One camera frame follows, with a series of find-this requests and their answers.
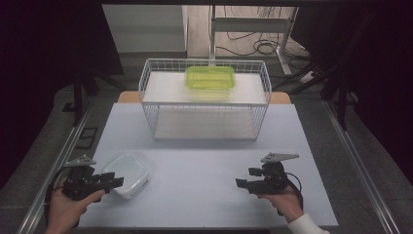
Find white cabinet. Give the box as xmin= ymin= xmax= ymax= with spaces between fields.
xmin=101 ymin=3 xmax=189 ymax=59

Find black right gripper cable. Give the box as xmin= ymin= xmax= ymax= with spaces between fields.
xmin=277 ymin=172 xmax=305 ymax=217

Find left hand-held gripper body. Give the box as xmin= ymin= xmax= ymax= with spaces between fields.
xmin=61 ymin=154 xmax=105 ymax=201

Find black stand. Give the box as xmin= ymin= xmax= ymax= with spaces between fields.
xmin=319 ymin=61 xmax=361 ymax=132
xmin=71 ymin=69 xmax=128 ymax=128

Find aluminium rail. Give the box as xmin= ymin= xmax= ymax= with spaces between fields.
xmin=18 ymin=98 xmax=95 ymax=234
xmin=321 ymin=99 xmax=401 ymax=234

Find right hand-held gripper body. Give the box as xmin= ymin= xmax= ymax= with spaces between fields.
xmin=247 ymin=151 xmax=300 ymax=197

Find white power strip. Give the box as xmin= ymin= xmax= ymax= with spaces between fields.
xmin=297 ymin=70 xmax=317 ymax=84

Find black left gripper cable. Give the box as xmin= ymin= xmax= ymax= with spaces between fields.
xmin=44 ymin=165 xmax=71 ymax=225

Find black floor cables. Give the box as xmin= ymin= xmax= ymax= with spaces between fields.
xmin=215 ymin=5 xmax=311 ymax=60

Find green plastic lidded container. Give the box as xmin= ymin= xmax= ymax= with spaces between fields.
xmin=184 ymin=65 xmax=237 ymax=99

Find black floor plate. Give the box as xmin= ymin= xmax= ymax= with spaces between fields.
xmin=75 ymin=127 xmax=99 ymax=150

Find clear plastic lidded container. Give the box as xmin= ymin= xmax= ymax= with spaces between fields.
xmin=100 ymin=152 xmax=151 ymax=200

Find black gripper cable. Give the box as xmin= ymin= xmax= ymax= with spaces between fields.
xmin=277 ymin=172 xmax=305 ymax=217
xmin=44 ymin=165 xmax=71 ymax=225

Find person's right hand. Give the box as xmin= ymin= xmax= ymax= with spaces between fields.
xmin=257 ymin=186 xmax=305 ymax=224

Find white wire basket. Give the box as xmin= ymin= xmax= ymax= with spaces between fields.
xmin=138 ymin=58 xmax=273 ymax=141

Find white metal desk frame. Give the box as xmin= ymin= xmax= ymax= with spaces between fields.
xmin=208 ymin=4 xmax=300 ymax=76

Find black curtain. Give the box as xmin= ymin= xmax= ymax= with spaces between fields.
xmin=0 ymin=0 xmax=125 ymax=191
xmin=290 ymin=0 xmax=413 ymax=184

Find person's left hand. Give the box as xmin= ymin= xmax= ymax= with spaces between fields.
xmin=46 ymin=186 xmax=106 ymax=228

